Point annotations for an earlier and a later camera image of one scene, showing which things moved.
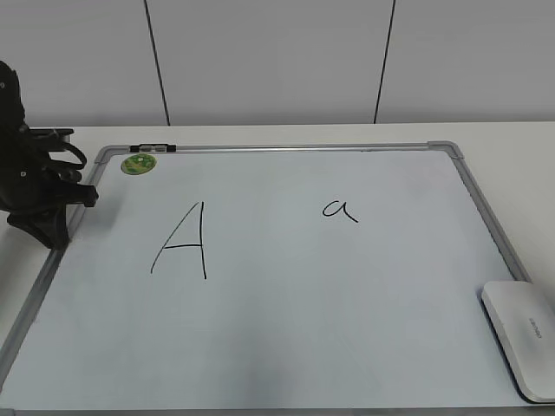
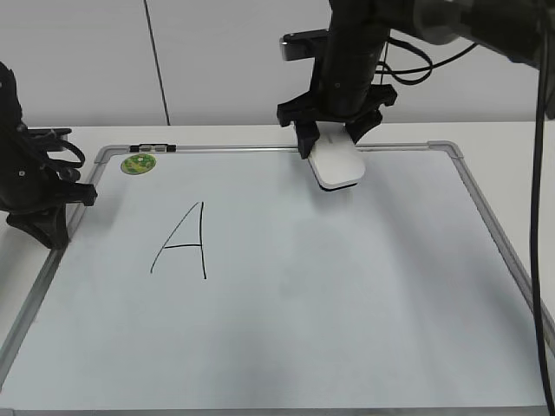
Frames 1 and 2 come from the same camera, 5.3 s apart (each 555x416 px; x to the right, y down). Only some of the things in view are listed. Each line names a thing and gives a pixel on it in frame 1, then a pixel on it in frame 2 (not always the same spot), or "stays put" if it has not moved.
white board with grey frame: x=273 y=279 stays put
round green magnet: x=139 y=164 stays put
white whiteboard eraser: x=522 y=315 -> x=336 y=161
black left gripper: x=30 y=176 stays put
